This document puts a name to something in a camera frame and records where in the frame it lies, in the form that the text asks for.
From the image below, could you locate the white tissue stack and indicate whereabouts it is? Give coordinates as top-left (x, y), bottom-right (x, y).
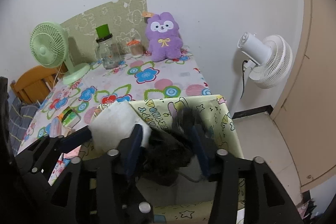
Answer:
top-left (88, 101), bottom-right (151, 154)

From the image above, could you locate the green orange tissue pack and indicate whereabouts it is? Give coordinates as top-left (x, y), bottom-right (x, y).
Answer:
top-left (58, 107), bottom-right (80, 128)

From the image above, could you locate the pink packet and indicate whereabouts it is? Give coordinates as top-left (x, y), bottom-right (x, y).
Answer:
top-left (63, 146), bottom-right (81, 159)

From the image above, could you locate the grey plaid pillow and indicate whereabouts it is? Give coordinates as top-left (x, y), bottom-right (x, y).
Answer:
top-left (9, 97), bottom-right (39, 156)

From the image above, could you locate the floral tablecloth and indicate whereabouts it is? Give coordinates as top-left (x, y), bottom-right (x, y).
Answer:
top-left (17, 46), bottom-right (211, 152)

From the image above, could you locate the yellow cartoon storage box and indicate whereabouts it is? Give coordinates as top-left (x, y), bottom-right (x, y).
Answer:
top-left (89, 94), bottom-right (246, 224)

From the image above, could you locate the beige door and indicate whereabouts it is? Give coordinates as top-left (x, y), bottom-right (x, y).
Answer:
top-left (271, 0), bottom-right (335, 192)

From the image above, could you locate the glass mason jar mug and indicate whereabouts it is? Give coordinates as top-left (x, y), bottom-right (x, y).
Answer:
top-left (95, 34), bottom-right (121, 70)

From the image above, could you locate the cotton swab container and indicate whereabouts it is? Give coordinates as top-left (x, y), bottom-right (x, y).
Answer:
top-left (127, 39), bottom-right (143, 58)

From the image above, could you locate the green desk fan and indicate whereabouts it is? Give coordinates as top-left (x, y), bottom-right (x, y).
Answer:
top-left (30, 22), bottom-right (91, 85)

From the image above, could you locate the green cup on jar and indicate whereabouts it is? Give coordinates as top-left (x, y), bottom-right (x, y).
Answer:
top-left (96, 24), bottom-right (111, 39)

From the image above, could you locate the purple plush bunny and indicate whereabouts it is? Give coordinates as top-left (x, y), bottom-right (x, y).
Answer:
top-left (145, 12), bottom-right (183, 62)

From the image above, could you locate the green patterned board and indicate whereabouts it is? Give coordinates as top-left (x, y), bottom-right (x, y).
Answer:
top-left (60, 0), bottom-right (149, 65)

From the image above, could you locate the white standing fan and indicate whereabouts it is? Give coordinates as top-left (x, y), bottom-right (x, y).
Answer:
top-left (229, 32), bottom-right (293, 115)

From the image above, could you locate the brown paper tag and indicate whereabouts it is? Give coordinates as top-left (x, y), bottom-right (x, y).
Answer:
top-left (142, 11), bottom-right (154, 18)

